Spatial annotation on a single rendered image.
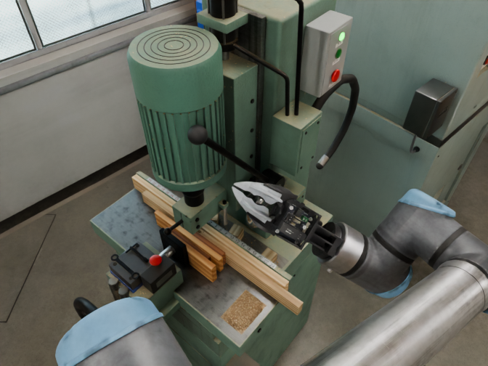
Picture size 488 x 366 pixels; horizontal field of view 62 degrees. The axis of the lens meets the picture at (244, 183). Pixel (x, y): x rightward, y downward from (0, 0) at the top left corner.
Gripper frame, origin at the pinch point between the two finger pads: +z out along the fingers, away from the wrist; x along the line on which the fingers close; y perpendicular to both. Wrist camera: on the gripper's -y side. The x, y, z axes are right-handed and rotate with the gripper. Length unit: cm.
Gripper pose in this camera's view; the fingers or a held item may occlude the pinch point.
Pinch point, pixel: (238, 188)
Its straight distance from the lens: 75.2
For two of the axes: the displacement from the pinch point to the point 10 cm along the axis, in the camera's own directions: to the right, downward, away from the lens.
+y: 1.9, 1.4, -9.7
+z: -8.4, -4.9, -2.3
